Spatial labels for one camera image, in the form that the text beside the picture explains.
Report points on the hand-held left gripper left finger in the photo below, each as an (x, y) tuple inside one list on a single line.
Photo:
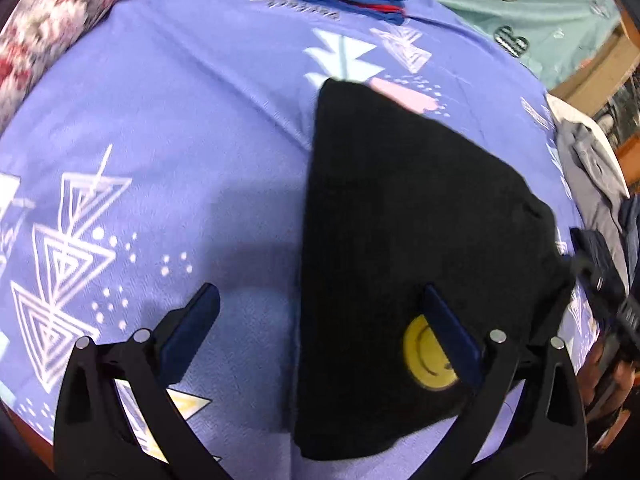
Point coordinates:
[(195, 325)]

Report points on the grey garment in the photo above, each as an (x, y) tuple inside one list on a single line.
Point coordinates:
[(595, 175)]

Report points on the wooden bed frame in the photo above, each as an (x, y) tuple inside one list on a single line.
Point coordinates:
[(20, 432)]

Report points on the floral pillow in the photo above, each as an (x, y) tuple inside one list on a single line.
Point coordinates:
[(55, 15)]

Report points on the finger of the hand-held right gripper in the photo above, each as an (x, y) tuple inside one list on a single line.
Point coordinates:
[(597, 255)]

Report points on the purple patterned bedsheet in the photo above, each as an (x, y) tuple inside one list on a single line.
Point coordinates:
[(200, 110)]

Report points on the black pants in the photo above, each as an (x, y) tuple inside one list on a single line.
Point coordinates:
[(400, 210)]

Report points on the green heart print blanket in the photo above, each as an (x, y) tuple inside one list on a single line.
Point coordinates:
[(475, 5)]

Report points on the person's right hand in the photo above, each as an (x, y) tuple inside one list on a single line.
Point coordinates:
[(617, 380)]

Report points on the wooden furniture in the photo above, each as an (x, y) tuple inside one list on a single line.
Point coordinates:
[(600, 75)]

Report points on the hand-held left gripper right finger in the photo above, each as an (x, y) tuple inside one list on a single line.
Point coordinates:
[(450, 330)]

